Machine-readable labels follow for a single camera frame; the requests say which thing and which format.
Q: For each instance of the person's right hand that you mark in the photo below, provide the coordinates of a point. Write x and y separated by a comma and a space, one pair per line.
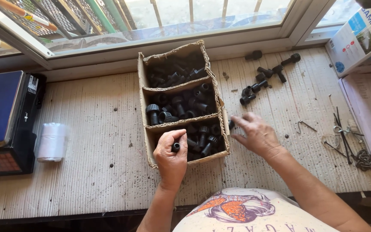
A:
261, 137

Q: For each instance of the roll of white plastic bags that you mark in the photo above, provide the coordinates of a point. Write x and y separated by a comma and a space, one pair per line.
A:
52, 141

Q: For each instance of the green pole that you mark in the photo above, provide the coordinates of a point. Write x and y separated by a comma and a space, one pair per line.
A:
103, 16

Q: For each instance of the heap of black assembled fittings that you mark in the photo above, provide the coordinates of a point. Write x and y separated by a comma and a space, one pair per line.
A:
204, 138

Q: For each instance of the person's left hand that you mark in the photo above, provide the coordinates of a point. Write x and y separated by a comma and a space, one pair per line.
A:
169, 164

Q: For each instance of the heap of small black connectors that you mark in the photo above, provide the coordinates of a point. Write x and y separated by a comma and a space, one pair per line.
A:
175, 75

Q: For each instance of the person's white printed shirt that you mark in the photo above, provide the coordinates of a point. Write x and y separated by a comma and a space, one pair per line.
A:
256, 212

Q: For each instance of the small black plastic cap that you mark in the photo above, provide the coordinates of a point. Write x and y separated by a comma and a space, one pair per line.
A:
231, 124

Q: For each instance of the heap of black ribbed nuts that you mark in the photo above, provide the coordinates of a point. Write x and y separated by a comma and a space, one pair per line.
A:
179, 104

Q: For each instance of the black threaded pipe fitting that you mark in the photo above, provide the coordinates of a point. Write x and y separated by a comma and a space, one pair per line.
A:
175, 147

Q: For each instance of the divided cardboard box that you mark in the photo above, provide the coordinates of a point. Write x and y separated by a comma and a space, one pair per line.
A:
144, 96

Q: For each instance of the black digital weighing scale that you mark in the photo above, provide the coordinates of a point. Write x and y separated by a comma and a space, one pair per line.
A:
8, 122

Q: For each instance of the stack of paper notebooks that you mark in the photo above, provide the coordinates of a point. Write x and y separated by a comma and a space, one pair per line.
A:
369, 122

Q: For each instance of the white aluminium window frame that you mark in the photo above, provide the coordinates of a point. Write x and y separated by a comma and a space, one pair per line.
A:
243, 40

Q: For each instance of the scattered group of black fittings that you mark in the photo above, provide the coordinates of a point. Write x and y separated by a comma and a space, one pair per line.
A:
261, 85

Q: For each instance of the white carton with blue print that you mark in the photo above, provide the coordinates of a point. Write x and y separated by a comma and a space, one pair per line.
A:
356, 45

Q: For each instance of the metal mesh grate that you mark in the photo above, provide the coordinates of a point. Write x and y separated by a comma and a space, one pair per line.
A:
60, 16

